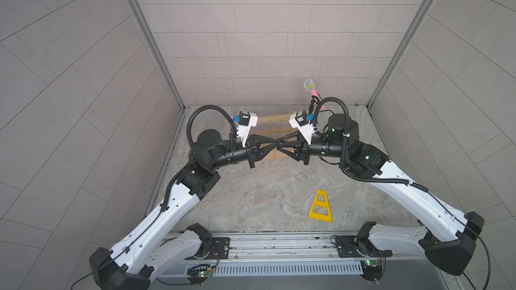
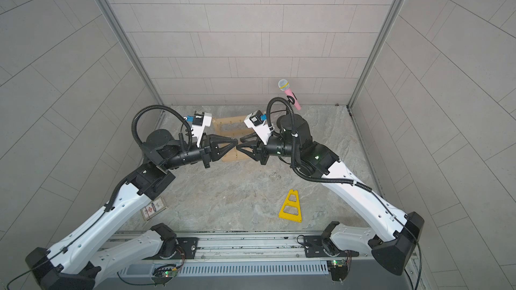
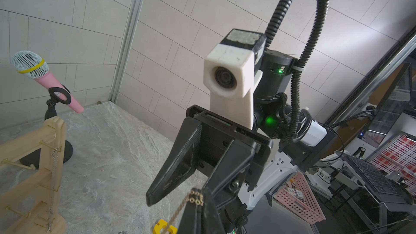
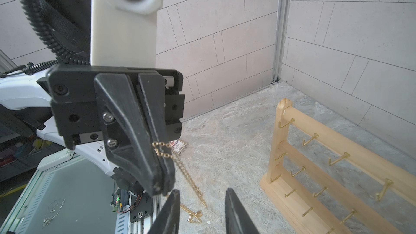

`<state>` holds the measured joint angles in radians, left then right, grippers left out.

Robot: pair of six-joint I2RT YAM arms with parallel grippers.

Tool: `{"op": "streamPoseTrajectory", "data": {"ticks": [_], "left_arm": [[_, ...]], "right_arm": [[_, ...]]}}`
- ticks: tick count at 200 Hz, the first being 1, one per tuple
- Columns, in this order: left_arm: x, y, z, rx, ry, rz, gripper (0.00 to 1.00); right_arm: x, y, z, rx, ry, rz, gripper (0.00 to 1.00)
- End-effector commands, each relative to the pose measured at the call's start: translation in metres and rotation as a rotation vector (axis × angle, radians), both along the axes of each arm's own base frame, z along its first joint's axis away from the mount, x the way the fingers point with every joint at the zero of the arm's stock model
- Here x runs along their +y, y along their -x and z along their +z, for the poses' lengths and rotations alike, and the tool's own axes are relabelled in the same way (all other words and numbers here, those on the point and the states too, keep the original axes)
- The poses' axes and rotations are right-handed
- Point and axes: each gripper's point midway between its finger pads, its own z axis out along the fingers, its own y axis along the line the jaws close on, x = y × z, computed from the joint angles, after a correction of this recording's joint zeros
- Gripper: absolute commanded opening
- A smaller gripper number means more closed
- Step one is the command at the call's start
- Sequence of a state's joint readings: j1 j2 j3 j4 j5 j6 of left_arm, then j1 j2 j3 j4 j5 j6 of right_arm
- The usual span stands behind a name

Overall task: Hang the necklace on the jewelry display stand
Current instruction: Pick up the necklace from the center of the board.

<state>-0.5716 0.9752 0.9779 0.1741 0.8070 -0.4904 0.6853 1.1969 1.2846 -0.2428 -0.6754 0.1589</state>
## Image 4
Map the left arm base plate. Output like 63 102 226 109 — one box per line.
130 192 154 223

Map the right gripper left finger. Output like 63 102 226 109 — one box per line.
148 190 180 234

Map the small printed card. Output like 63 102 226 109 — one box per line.
170 139 188 156

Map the gold necklace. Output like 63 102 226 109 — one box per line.
152 141 208 224

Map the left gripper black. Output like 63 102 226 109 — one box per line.
44 65 185 196

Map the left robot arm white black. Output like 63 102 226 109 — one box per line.
1 0 184 196

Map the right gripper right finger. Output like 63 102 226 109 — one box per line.
225 188 259 234

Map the wooden jewelry display stand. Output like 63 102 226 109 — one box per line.
260 99 416 234

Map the white ventilation grille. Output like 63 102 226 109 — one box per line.
114 212 131 234

